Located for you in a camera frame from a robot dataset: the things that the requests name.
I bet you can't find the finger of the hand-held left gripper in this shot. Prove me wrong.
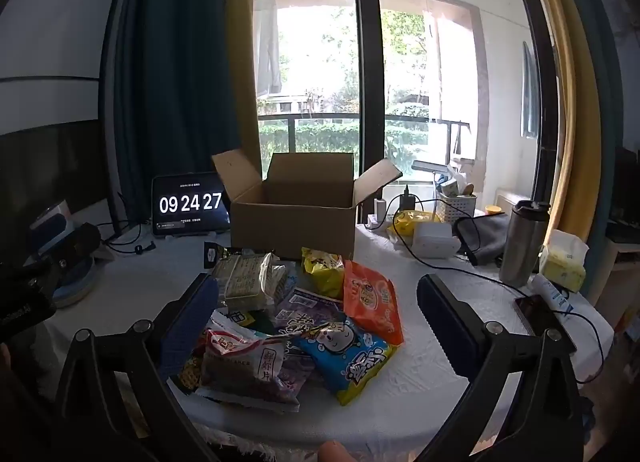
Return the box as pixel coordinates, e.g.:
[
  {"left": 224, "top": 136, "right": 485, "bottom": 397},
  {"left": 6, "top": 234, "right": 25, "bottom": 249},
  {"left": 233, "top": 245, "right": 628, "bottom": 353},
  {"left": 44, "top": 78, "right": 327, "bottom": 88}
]
[{"left": 30, "top": 223, "right": 103, "bottom": 289}]

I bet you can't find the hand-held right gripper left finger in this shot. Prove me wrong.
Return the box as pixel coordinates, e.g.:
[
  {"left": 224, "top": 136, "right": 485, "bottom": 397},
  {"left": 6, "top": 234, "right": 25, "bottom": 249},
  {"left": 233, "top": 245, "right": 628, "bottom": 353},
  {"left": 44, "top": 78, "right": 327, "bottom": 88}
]
[{"left": 52, "top": 273, "right": 221, "bottom": 462}]

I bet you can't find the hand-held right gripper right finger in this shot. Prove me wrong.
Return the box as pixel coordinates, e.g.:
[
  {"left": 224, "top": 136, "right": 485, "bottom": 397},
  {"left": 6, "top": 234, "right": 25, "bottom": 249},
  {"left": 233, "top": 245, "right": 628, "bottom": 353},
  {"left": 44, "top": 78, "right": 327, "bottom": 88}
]
[{"left": 415, "top": 273, "right": 584, "bottom": 462}]

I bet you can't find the dark green snack packet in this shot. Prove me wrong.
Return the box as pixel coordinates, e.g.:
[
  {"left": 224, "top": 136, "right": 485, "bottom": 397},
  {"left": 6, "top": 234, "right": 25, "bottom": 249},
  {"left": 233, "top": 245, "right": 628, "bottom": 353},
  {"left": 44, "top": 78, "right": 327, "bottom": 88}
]
[{"left": 225, "top": 309, "right": 276, "bottom": 337}]

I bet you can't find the clear rice cracker packet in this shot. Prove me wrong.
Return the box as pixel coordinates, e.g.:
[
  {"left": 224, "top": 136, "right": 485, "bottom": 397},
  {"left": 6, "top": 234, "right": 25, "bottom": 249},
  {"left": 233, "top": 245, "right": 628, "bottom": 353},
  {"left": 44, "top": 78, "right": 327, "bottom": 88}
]
[{"left": 212, "top": 252, "right": 290, "bottom": 313}]

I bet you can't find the black snack packet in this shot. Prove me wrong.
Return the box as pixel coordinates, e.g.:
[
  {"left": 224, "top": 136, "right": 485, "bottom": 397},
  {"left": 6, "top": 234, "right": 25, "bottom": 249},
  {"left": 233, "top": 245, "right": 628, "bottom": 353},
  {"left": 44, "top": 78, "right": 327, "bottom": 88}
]
[{"left": 203, "top": 241, "right": 232, "bottom": 270}]

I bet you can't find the orange snack packet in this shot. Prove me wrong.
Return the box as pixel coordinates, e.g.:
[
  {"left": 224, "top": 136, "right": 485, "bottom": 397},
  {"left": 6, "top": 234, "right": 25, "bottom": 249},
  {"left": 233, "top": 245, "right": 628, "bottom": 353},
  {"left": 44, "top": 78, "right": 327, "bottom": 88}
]
[{"left": 343, "top": 260, "right": 405, "bottom": 347}]

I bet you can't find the purple snack packet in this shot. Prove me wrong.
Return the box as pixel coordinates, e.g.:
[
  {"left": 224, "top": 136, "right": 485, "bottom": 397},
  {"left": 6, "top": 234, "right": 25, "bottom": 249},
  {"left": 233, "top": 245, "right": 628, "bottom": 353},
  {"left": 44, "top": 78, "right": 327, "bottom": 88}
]
[{"left": 270, "top": 286, "right": 347, "bottom": 393}]

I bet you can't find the cardboard box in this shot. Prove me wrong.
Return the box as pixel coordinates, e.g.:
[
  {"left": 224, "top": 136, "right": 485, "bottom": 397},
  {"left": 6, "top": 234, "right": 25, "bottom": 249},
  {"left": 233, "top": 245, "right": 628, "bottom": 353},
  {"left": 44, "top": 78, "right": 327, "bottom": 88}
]
[{"left": 211, "top": 149, "right": 404, "bottom": 263}]

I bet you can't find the person's right hand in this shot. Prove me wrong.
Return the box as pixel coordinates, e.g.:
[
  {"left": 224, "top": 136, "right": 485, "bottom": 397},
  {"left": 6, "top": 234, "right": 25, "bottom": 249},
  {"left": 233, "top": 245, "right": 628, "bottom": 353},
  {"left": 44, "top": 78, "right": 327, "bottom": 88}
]
[{"left": 317, "top": 440, "right": 359, "bottom": 462}]

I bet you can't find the white box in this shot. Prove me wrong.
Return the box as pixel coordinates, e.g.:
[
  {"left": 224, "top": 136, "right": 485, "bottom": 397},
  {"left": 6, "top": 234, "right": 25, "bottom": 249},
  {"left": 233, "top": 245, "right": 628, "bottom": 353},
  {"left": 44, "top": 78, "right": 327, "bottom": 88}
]
[{"left": 29, "top": 199, "right": 73, "bottom": 243}]

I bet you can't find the blue white round device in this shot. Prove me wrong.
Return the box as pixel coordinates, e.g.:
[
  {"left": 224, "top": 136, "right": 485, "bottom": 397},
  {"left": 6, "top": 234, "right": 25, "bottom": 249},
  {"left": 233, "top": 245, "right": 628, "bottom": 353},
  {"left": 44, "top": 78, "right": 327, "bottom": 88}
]
[{"left": 50, "top": 254, "right": 103, "bottom": 309}]

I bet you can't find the yellow patterned snack packet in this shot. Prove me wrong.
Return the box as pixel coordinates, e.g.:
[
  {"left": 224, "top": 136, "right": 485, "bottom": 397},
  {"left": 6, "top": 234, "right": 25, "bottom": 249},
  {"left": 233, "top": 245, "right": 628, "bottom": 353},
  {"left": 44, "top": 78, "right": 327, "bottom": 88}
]
[{"left": 176, "top": 342, "right": 206, "bottom": 395}]

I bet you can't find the red white snack packet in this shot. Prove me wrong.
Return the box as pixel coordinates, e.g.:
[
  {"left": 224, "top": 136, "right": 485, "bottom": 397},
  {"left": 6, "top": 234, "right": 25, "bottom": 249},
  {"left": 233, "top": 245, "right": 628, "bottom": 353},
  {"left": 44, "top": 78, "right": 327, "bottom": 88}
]
[{"left": 195, "top": 312, "right": 301, "bottom": 413}]

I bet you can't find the white desk lamp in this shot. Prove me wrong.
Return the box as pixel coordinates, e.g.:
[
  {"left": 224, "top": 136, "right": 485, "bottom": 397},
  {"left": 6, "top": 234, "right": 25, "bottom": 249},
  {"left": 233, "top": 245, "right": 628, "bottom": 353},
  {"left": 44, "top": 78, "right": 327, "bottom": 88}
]
[{"left": 411, "top": 160, "right": 463, "bottom": 259}]

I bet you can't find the black smartphone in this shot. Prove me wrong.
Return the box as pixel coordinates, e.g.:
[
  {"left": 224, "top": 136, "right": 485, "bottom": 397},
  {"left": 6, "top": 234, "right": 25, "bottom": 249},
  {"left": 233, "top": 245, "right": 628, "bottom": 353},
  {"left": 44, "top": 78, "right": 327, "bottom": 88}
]
[{"left": 514, "top": 294, "right": 577, "bottom": 355}]

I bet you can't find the grey bag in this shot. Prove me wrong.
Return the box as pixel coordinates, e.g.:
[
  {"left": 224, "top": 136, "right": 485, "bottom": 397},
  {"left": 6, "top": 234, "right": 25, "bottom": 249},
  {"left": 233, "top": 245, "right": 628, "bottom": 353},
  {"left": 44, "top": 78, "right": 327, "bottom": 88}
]
[{"left": 452, "top": 214, "right": 511, "bottom": 265}]

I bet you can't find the blue cartoon snack packet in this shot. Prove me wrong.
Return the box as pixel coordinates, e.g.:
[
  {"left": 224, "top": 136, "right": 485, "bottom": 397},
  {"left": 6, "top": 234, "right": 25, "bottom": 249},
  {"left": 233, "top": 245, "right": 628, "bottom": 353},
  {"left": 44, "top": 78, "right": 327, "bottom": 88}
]
[{"left": 295, "top": 318, "right": 398, "bottom": 407}]

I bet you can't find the white tube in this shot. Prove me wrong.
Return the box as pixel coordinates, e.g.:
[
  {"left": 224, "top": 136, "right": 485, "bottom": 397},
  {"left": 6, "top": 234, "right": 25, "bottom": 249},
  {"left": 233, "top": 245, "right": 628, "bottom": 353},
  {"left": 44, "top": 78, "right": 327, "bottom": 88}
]
[{"left": 530, "top": 274, "right": 573, "bottom": 315}]

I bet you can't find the steel thermos tumbler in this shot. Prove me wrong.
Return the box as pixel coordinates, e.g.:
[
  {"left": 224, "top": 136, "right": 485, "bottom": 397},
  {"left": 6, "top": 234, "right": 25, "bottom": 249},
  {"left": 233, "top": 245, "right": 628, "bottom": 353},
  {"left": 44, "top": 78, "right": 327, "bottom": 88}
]
[{"left": 498, "top": 199, "right": 551, "bottom": 287}]

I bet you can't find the yellow plastic bag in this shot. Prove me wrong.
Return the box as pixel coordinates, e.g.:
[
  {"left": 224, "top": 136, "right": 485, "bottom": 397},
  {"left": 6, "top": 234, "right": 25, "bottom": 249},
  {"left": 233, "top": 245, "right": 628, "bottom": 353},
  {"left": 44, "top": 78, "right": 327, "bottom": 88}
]
[{"left": 392, "top": 210, "right": 441, "bottom": 243}]

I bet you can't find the white mesh basket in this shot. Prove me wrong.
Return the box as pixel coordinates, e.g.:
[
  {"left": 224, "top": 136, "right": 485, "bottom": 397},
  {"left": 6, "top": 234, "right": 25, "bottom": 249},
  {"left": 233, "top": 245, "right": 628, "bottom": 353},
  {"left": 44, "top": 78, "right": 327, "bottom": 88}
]
[{"left": 437, "top": 190, "right": 478, "bottom": 220}]

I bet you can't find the tablet with clock display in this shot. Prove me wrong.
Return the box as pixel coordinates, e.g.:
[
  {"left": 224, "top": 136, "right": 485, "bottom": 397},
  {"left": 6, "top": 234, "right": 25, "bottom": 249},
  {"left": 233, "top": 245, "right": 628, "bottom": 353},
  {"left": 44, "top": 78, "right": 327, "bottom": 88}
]
[{"left": 151, "top": 172, "right": 232, "bottom": 237}]

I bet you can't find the yellow tissue pack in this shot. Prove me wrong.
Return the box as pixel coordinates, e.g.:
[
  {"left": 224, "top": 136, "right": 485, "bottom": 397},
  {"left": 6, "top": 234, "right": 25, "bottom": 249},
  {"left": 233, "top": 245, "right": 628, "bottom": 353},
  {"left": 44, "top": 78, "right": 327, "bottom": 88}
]
[{"left": 539, "top": 229, "right": 590, "bottom": 293}]

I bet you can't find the white low cabinet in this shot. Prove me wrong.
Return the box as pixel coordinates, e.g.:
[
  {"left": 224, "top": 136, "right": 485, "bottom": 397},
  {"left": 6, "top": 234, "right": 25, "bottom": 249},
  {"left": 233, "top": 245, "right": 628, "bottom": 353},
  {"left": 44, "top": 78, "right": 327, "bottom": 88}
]
[{"left": 495, "top": 187, "right": 537, "bottom": 215}]

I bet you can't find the teal curtain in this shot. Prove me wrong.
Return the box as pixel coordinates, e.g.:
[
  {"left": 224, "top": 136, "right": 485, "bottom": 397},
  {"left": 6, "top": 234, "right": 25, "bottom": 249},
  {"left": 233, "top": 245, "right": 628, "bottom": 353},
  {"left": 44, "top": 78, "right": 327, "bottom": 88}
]
[{"left": 114, "top": 0, "right": 241, "bottom": 223}]

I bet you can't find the balcony railing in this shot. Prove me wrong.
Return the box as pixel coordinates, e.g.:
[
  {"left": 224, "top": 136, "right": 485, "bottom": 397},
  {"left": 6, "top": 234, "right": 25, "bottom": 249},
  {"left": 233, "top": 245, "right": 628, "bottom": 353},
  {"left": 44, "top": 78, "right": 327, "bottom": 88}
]
[{"left": 257, "top": 112, "right": 473, "bottom": 163}]

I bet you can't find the yellow curtain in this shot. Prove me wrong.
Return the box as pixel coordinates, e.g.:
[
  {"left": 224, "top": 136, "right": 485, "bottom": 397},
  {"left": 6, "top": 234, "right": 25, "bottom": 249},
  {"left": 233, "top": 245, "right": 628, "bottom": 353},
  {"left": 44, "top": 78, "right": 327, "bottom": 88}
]
[
  {"left": 525, "top": 0, "right": 601, "bottom": 243},
  {"left": 227, "top": 0, "right": 262, "bottom": 183}
]

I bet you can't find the hanging clothing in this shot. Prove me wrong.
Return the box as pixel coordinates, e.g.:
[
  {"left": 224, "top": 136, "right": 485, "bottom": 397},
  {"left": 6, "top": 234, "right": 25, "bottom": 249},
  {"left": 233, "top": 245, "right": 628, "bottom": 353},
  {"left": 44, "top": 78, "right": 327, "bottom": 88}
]
[{"left": 253, "top": 0, "right": 283, "bottom": 97}]

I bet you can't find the black earphone cable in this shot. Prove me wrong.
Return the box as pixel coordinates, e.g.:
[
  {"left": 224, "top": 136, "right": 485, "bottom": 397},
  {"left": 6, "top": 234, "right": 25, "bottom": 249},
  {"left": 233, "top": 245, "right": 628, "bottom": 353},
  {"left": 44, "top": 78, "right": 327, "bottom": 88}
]
[{"left": 99, "top": 192, "right": 157, "bottom": 255}]

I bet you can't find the grey oblong wall fixture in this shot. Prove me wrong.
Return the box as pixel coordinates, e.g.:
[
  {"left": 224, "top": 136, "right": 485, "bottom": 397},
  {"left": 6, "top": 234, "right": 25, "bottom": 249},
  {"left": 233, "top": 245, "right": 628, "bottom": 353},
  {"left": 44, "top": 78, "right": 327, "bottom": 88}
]
[{"left": 520, "top": 40, "right": 542, "bottom": 137}]

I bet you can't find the black window frame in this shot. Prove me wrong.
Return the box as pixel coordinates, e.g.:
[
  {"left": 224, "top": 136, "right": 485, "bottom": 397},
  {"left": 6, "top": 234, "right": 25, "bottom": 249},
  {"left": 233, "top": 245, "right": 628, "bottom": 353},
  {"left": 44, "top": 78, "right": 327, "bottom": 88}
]
[{"left": 350, "top": 0, "right": 388, "bottom": 183}]

